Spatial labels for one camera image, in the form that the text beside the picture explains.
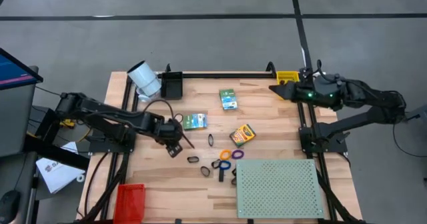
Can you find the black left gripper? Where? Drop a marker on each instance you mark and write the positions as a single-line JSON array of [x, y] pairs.
[[168, 132]]

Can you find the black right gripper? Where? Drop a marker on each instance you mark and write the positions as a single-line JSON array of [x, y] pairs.
[[303, 91]]

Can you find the green cardboard box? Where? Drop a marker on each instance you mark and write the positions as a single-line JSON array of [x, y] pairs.
[[195, 121], [228, 99]]

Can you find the black block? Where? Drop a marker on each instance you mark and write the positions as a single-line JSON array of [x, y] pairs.
[[213, 164]]

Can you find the black cylinder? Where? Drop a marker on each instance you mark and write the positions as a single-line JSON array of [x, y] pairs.
[[221, 176]]

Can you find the yellow green crayon box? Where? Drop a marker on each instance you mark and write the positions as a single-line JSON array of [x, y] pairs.
[[242, 135]]

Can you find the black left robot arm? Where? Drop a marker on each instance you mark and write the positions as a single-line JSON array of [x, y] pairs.
[[100, 110]]

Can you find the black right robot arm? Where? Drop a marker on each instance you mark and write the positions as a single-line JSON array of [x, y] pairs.
[[360, 94]]

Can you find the yellow plastic bin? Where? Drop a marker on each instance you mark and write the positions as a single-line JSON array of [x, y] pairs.
[[288, 75]]

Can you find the black plastic bin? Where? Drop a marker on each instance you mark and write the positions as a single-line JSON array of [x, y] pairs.
[[171, 87]]

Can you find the white round lid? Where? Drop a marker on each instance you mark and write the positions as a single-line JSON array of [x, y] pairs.
[[144, 98]]

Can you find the white cylindrical bucket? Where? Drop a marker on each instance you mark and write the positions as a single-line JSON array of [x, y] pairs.
[[145, 77]]

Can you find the red plastic bin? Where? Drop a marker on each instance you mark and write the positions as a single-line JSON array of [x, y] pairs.
[[130, 204]]

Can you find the green perforated metal shelf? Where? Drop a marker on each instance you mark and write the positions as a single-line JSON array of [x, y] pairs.
[[280, 189]]

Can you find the black monitor stand beam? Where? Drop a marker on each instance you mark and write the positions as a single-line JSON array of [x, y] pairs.
[[56, 152]]

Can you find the white paper sheet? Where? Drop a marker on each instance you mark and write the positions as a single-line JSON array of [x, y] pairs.
[[56, 174]]

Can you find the computer monitor with blue screen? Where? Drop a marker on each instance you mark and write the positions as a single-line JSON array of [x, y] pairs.
[[13, 74]]

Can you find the black computer mouse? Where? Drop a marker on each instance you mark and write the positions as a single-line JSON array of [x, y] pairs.
[[9, 205]]

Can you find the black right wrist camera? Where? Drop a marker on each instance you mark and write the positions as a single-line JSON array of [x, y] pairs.
[[307, 74]]

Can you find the black aluminium table frame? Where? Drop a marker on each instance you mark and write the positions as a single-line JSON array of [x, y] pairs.
[[217, 75]]

